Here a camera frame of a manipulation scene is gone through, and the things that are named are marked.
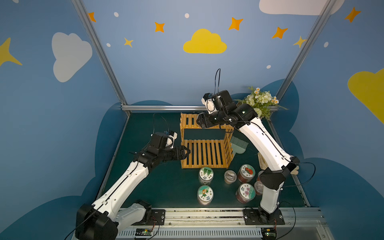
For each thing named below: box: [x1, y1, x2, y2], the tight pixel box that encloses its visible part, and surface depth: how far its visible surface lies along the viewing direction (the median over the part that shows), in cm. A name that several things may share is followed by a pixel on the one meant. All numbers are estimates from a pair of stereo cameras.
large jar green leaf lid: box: [198, 167, 214, 185], surface depth 83 cm
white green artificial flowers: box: [233, 86, 289, 119], surface depth 89 cm
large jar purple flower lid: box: [235, 183, 256, 204], surface depth 77 cm
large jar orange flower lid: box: [197, 185, 214, 206], surface depth 76 cm
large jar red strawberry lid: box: [237, 164, 256, 183], surface depth 84 cm
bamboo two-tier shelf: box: [180, 112, 234, 169], surface depth 97 cm
